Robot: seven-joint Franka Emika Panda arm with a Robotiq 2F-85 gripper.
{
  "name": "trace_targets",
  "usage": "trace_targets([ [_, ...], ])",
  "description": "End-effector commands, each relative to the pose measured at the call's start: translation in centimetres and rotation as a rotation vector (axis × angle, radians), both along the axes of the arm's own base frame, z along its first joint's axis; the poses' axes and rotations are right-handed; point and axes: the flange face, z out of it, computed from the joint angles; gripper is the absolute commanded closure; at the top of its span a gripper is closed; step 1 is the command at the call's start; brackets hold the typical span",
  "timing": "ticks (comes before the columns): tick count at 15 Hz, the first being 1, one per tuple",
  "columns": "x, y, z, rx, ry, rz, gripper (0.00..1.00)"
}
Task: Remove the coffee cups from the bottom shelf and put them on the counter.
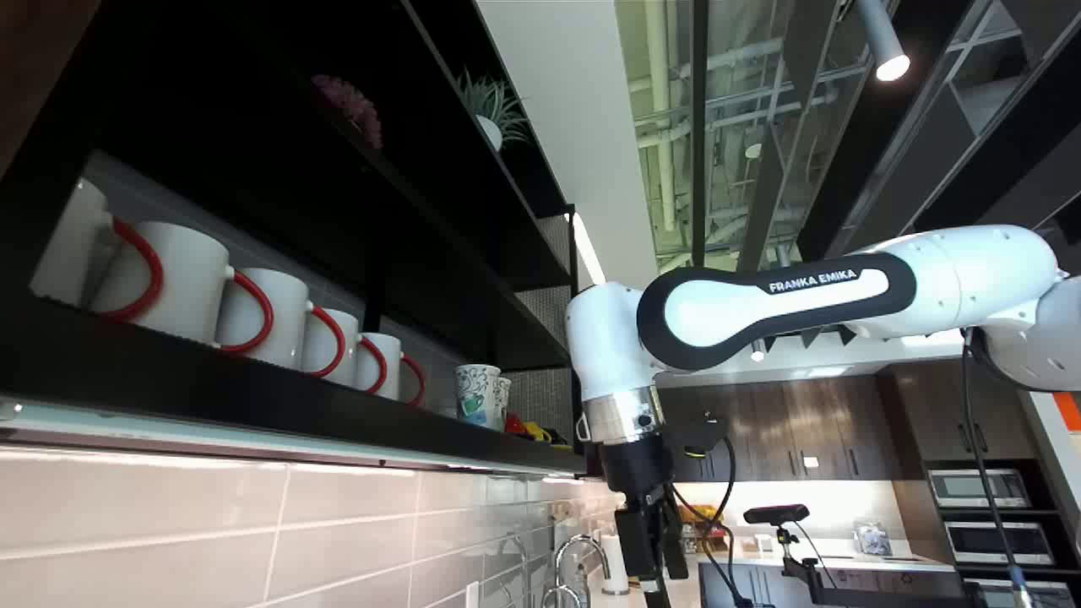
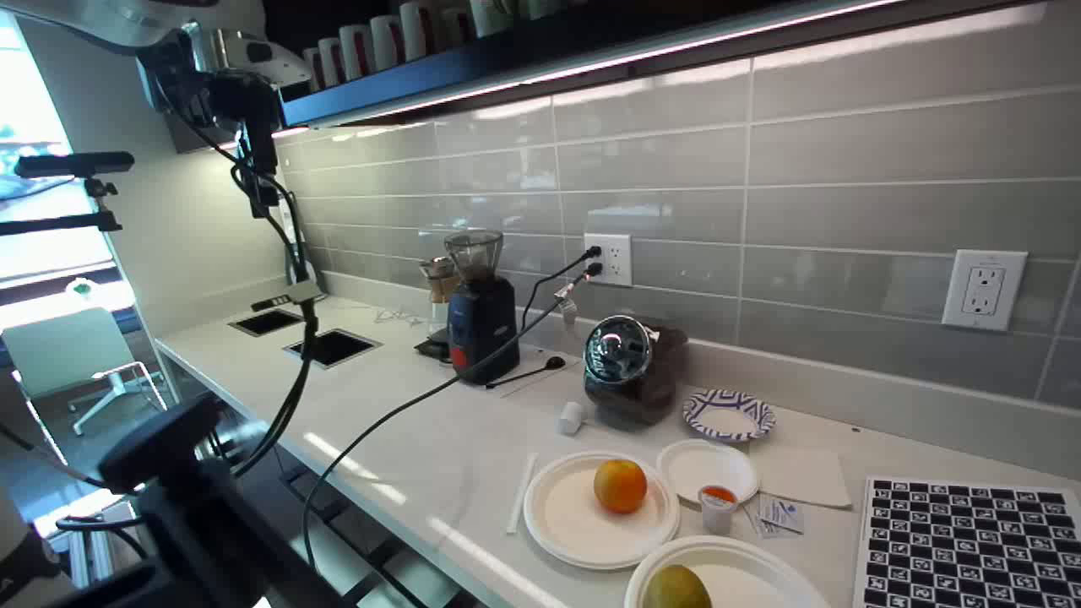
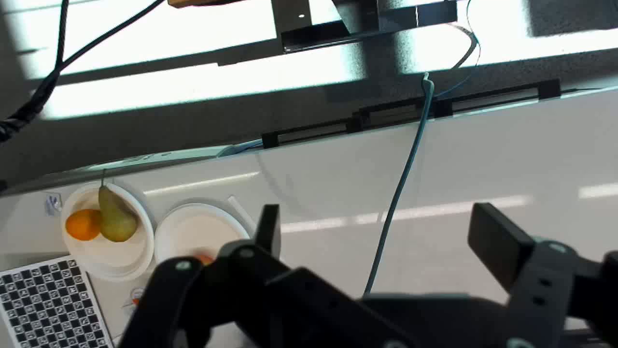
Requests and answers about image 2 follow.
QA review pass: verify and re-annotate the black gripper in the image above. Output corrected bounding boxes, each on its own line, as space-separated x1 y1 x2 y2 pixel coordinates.
203 69 287 171

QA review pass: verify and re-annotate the black coffee grinder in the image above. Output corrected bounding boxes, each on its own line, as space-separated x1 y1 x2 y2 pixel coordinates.
441 227 523 388

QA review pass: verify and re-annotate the black tripod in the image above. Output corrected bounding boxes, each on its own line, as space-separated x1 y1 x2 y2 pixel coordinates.
0 171 126 239

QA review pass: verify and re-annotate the small black flat device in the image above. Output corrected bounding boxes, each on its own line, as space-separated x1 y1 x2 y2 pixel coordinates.
411 328 455 365

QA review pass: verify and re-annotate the white office chair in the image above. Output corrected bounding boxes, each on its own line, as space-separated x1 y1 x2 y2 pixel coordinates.
0 305 172 439

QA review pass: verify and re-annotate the black long spoon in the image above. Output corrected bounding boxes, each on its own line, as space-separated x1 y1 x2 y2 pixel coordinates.
484 354 568 391

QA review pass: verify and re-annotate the white outlet with plugs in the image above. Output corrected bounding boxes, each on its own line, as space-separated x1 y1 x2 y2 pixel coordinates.
582 229 634 288

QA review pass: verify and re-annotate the small white cylinder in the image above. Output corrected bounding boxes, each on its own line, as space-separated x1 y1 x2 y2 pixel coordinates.
557 400 590 439

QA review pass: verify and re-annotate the white plastic knife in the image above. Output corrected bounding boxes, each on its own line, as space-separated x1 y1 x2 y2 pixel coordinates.
505 448 541 539

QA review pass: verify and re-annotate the large white paper plate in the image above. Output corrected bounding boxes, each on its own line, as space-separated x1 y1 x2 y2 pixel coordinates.
519 448 682 574

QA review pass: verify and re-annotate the orange fruit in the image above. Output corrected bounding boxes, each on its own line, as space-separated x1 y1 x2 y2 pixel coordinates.
590 457 652 521

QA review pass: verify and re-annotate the blue patterned paper plate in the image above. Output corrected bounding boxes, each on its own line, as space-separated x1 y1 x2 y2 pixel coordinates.
679 384 780 448

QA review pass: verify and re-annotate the small cup red sauce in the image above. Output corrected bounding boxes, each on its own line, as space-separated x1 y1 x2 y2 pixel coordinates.
696 483 744 537

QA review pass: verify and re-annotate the yellow green fruit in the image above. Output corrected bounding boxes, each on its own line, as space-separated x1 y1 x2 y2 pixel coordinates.
640 562 716 608

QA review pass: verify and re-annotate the white paper napkin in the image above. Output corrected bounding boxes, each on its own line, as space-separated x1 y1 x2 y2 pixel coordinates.
752 442 856 515

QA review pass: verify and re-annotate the small sauce packet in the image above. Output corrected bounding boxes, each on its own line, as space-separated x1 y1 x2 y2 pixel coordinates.
752 494 812 539

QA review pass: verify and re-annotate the white paper bowl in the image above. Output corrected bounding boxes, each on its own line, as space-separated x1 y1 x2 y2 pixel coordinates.
621 535 834 608

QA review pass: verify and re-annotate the black white checkerboard sheet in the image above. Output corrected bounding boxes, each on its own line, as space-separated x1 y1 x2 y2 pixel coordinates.
851 474 1081 608

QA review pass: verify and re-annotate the black camera bar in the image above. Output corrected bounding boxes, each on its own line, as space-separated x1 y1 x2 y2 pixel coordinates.
10 149 139 184

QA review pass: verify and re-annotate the black wall shelf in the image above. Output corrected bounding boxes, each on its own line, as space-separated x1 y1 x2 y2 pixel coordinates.
265 0 1052 132

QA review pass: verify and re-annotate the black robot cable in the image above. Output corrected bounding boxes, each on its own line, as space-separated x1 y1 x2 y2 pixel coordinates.
222 145 325 483

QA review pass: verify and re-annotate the black grinder power cord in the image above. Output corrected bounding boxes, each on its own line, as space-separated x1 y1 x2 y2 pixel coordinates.
512 243 605 340

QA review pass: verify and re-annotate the long black power cable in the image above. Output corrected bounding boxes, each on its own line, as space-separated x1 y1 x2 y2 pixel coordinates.
297 259 605 572

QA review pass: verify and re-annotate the large black camera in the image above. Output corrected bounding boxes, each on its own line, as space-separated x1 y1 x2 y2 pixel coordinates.
97 388 229 498

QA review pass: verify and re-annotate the black camera stand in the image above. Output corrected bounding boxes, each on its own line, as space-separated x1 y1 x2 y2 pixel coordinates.
47 448 350 608

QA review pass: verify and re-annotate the white empty wall outlet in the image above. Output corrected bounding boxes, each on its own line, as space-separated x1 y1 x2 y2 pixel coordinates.
938 245 1030 334

